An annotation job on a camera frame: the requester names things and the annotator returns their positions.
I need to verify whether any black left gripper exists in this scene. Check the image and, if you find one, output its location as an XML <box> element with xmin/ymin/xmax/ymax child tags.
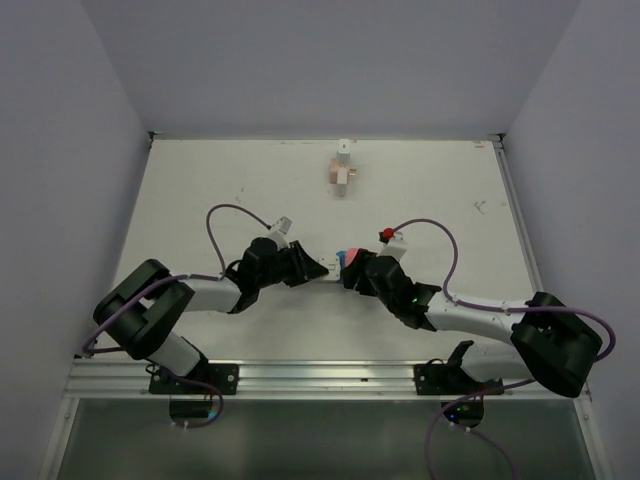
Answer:
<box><xmin>256</xmin><ymin>239</ymin><xmax>328</xmax><ymax>288</ymax></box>

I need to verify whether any pink extension socket plug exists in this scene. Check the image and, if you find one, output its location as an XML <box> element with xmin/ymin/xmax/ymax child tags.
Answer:
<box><xmin>344</xmin><ymin>248</ymin><xmax>360</xmax><ymax>267</ymax></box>

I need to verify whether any white plug adapter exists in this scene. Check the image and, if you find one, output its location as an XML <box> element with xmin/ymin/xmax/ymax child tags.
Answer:
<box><xmin>317</xmin><ymin>255</ymin><xmax>342</xmax><ymax>282</ymax></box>

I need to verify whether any blue cube socket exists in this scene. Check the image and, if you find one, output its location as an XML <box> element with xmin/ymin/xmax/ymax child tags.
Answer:
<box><xmin>336</xmin><ymin>250</ymin><xmax>346</xmax><ymax>271</ymax></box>

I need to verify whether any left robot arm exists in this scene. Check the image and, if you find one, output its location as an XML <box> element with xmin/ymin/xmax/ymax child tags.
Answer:
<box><xmin>93</xmin><ymin>237</ymin><xmax>336</xmax><ymax>393</ymax></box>

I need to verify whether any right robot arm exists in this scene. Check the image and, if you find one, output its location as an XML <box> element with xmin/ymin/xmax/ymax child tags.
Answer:
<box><xmin>341</xmin><ymin>249</ymin><xmax>602</xmax><ymax>398</ymax></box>

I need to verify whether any white charger plug front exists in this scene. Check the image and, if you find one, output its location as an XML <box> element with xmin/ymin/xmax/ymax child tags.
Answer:
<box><xmin>335</xmin><ymin>167</ymin><xmax>350</xmax><ymax>197</ymax></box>

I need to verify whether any peach cube socket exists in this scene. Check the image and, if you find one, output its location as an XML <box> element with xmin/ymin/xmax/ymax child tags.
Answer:
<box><xmin>329</xmin><ymin>157</ymin><xmax>357</xmax><ymax>186</ymax></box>

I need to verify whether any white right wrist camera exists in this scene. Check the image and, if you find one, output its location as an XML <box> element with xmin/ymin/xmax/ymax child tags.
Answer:
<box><xmin>378</xmin><ymin>228</ymin><xmax>408</xmax><ymax>262</ymax></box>

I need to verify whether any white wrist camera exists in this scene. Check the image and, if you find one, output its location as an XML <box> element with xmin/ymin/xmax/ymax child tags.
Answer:
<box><xmin>268</xmin><ymin>216</ymin><xmax>293</xmax><ymax>243</ymax></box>
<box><xmin>378</xmin><ymin>228</ymin><xmax>408</xmax><ymax>262</ymax></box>

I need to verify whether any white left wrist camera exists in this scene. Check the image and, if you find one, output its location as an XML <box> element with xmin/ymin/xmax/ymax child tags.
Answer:
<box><xmin>268</xmin><ymin>216</ymin><xmax>293</xmax><ymax>243</ymax></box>

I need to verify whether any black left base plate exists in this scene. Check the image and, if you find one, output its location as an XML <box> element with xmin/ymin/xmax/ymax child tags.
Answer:
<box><xmin>145</xmin><ymin>362</ymin><xmax>239</xmax><ymax>395</ymax></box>

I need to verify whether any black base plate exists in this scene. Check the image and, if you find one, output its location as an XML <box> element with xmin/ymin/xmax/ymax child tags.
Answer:
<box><xmin>413</xmin><ymin>359</ymin><xmax>503</xmax><ymax>396</ymax></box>
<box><xmin>145</xmin><ymin>362</ymin><xmax>239</xmax><ymax>395</ymax></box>

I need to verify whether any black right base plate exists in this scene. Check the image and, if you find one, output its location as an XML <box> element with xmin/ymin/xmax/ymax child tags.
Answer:
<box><xmin>413</xmin><ymin>359</ymin><xmax>503</xmax><ymax>396</ymax></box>

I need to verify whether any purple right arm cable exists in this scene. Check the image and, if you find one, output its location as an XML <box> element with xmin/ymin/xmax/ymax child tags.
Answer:
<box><xmin>392</xmin><ymin>218</ymin><xmax>617</xmax><ymax>480</ymax></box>

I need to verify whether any aluminium mounting rail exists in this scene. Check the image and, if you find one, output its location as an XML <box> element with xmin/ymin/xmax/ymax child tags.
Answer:
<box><xmin>64</xmin><ymin>355</ymin><xmax>591</xmax><ymax>400</ymax></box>

